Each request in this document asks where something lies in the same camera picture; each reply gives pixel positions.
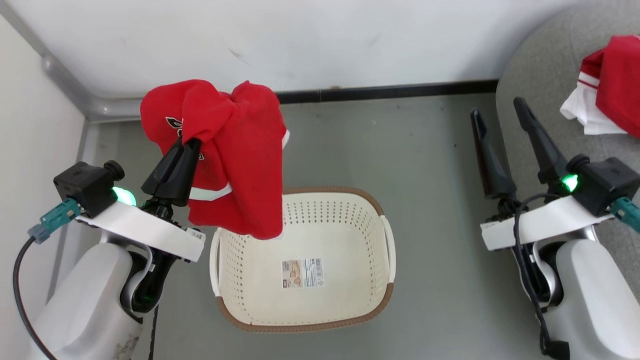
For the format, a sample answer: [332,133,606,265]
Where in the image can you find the grey metal corner rail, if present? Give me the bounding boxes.
[0,0,147,124]

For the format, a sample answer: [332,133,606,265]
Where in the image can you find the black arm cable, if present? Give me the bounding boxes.
[12,235,58,360]
[512,194,571,359]

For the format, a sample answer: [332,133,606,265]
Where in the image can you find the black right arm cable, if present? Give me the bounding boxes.
[512,194,571,359]

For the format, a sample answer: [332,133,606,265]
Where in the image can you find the paper product label sticker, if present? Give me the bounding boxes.
[281,258,325,290]

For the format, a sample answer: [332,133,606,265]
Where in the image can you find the teal right cable connector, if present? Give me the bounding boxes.
[609,196,640,234]

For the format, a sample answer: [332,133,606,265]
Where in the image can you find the red basketball shorts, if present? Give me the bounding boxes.
[140,79,291,241]

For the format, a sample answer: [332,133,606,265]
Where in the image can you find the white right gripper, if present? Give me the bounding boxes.
[470,97,617,251]

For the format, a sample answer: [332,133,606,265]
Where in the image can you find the teal cable connector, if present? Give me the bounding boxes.
[609,196,640,234]
[27,198,82,245]

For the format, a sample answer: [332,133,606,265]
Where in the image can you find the teal left cable connector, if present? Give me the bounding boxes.
[27,198,82,245]

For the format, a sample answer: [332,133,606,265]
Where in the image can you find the red basketball jersey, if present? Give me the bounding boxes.
[560,35,640,139]

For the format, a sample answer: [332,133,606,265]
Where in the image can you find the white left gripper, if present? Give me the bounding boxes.
[75,137,206,264]

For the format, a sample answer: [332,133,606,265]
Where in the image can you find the grey fabric sofa seat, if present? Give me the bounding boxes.
[495,5,640,301]

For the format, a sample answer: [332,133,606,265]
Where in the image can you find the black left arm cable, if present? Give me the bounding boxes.
[12,235,58,360]

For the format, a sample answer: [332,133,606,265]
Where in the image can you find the black baseboard strip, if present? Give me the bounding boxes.
[275,79,501,105]

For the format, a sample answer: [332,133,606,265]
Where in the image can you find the white perforated laundry basket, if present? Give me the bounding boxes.
[209,187,397,334]

